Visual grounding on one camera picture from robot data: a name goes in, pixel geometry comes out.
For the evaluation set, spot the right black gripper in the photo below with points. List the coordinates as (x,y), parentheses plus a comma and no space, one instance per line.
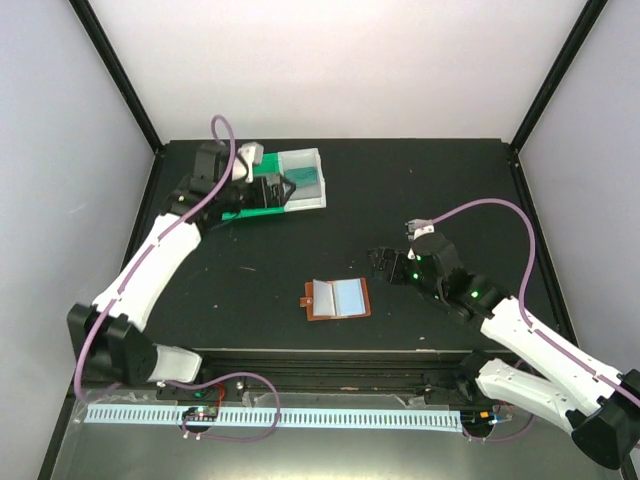
(385,253)

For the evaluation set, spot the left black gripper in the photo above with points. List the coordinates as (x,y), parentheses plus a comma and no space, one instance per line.
(277,200)

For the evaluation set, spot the brown leather card holder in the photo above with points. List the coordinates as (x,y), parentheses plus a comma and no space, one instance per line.
(318,301)

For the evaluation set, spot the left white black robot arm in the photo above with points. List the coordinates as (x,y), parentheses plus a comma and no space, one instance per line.
(109,334)

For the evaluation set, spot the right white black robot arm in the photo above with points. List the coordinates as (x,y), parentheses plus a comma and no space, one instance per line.
(595,403)

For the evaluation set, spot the light blue card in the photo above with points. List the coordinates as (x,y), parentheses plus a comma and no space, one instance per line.
(349,298)

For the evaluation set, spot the middle green bin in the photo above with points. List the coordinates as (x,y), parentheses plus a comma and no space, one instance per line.
(270,164)

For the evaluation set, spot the green bin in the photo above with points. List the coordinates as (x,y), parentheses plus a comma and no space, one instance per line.
(231,216)
(270,164)

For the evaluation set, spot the white translucent bin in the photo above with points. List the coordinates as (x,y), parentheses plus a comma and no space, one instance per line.
(311,197)

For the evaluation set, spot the left green bin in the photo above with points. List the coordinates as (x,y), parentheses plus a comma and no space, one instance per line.
(231,216)

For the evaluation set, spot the small circuit board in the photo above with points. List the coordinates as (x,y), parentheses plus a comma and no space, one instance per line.
(200,414)

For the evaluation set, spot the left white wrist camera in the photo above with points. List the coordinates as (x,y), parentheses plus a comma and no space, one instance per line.
(248,156)

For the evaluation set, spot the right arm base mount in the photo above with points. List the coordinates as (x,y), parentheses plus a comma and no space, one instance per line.
(452,387)

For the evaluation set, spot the white slotted cable duct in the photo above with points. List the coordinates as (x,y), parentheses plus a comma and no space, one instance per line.
(302,418)

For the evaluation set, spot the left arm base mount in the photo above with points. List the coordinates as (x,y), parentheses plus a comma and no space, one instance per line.
(214,393)

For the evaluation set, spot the left black frame post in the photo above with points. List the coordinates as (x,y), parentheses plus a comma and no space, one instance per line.
(90,22)

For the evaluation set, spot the black frame post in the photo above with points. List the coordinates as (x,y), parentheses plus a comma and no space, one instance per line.
(578,34)
(90,22)

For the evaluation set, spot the right black frame post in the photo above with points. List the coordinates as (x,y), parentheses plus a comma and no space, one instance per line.
(578,34)

